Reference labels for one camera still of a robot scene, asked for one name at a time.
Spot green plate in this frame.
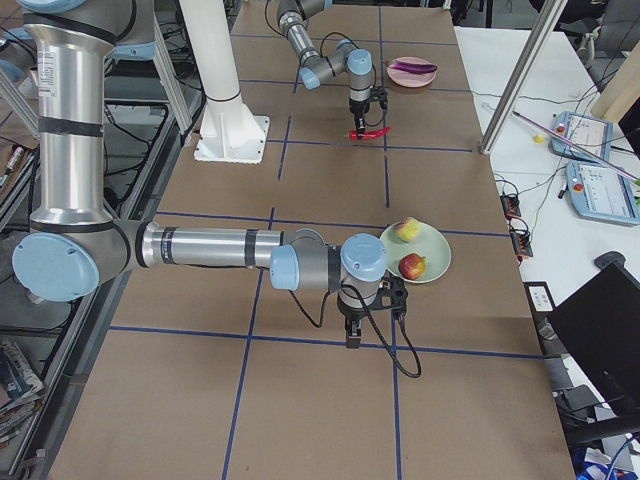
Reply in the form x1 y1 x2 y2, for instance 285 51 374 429
380 221 452 284

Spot orange circuit board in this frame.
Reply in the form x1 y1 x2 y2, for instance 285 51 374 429
500 193 533 263

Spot blue teach pendant near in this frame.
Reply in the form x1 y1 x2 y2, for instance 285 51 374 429
566 160 639 226

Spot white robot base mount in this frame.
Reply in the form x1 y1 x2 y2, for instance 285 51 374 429
180 0 270 164

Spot blue teach pendant far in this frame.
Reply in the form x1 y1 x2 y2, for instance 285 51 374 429
550 111 613 161

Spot blue teach pendant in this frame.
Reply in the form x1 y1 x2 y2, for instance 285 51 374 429
566 160 639 226
550 111 613 161

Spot pink plate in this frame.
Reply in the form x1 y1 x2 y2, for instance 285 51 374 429
384 56 438 88

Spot red yellow pomegranate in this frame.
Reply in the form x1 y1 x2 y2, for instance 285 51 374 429
398 253 427 280

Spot black monitor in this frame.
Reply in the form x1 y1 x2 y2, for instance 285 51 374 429
547 263 639 416

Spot stack of books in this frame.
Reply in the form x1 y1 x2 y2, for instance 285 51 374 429
1 337 45 448

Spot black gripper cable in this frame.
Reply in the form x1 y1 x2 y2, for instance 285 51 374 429
289 282 424 377
319 31 390 129

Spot green pink peach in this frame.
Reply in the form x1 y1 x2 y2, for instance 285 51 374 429
393 217 421 243

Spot purple eggplant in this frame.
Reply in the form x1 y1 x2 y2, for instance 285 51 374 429
385 60 438 75

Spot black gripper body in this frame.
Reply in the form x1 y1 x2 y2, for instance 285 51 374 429
338 274 408 328
349 86 388 116

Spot aluminium frame post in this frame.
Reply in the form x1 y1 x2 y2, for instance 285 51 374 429
479 0 568 155

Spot red chili pepper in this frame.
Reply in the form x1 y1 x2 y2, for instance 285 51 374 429
347 126 392 141

